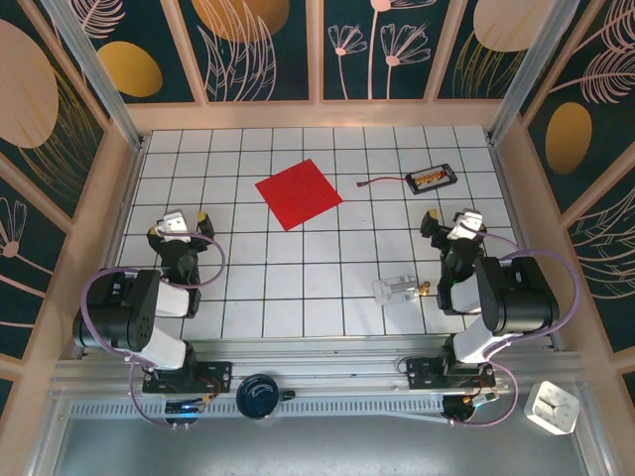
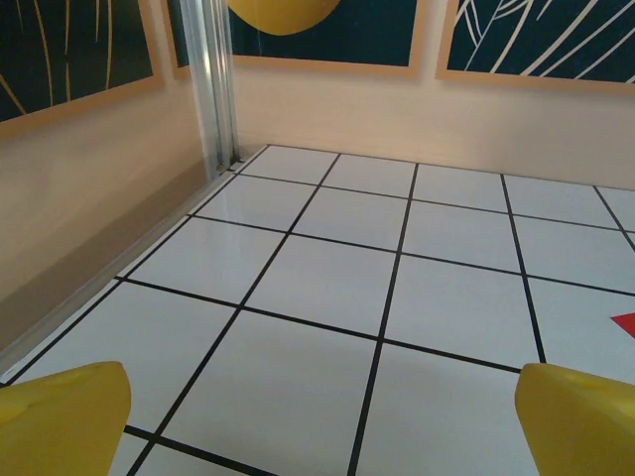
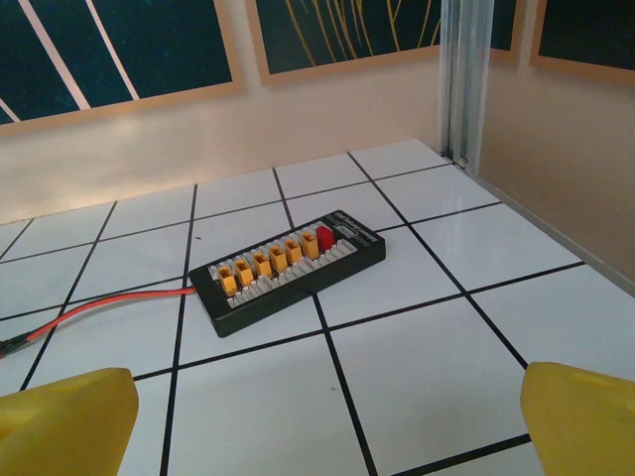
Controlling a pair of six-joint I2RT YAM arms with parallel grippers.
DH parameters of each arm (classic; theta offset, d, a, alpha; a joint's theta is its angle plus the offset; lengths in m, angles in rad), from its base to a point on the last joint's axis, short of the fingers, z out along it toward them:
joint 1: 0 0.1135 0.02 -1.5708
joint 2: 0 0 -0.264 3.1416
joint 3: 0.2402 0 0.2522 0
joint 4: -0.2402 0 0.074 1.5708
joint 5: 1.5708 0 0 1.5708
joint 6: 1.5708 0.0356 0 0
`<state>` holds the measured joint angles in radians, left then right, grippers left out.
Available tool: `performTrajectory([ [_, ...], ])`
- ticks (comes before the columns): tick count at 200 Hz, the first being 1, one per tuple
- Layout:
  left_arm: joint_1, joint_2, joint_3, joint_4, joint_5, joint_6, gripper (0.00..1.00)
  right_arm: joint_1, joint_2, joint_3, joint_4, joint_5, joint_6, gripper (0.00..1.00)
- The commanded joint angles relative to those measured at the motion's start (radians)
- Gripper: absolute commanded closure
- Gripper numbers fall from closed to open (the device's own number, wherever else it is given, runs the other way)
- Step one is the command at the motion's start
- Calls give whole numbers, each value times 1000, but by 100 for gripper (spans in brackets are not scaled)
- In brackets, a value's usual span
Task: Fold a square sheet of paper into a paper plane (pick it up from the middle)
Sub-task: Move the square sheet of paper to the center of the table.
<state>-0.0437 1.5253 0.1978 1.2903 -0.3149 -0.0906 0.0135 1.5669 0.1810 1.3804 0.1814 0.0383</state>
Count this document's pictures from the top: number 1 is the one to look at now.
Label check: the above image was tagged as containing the dark blue mug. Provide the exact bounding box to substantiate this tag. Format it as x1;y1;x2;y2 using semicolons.
235;374;298;420

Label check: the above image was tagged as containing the red cloth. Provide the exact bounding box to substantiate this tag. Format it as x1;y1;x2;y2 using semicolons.
254;158;344;232

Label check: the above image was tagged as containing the clear plastic connector block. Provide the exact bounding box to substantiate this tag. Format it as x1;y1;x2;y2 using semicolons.
371;275;417;306

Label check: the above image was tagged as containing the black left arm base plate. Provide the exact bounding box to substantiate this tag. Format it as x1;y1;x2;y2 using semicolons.
142;360;233;394

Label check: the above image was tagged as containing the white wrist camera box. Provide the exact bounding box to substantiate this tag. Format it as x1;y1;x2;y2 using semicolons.
157;209;193;245
447;208;485;242

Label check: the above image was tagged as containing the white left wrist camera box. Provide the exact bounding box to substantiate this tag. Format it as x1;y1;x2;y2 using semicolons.
157;209;193;245

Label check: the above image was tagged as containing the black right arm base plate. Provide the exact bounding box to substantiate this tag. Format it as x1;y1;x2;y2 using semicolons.
406;356;496;391

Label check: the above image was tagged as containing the aluminium corner post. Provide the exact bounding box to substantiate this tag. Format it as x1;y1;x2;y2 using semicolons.
487;0;591;146
39;0;146;150

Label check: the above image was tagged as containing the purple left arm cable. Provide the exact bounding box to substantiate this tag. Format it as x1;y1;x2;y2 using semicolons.
80;225;227;428

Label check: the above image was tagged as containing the white square clock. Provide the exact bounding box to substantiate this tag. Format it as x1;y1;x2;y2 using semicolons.
524;380;581;436

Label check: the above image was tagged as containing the black battery pack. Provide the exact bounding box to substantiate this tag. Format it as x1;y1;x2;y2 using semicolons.
405;163;458;195

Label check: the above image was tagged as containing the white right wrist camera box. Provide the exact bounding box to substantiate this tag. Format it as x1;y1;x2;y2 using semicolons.
447;208;485;242

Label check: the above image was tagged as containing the aluminium side rail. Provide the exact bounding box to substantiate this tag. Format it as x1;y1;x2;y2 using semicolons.
73;146;148;358
490;143;565;351

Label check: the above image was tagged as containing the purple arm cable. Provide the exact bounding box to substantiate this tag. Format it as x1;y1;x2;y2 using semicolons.
80;225;227;428
448;222;581;428

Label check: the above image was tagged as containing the thin red wire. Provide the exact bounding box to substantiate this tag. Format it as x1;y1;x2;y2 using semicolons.
357;176;409;188

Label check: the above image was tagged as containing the grey slotted cable duct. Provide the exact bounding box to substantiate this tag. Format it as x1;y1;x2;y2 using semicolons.
68;399;447;418

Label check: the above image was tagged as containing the aluminium front rail frame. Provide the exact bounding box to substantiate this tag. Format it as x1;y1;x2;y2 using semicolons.
49;334;586;401

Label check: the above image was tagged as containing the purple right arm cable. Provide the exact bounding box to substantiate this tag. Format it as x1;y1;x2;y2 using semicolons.
448;222;581;428

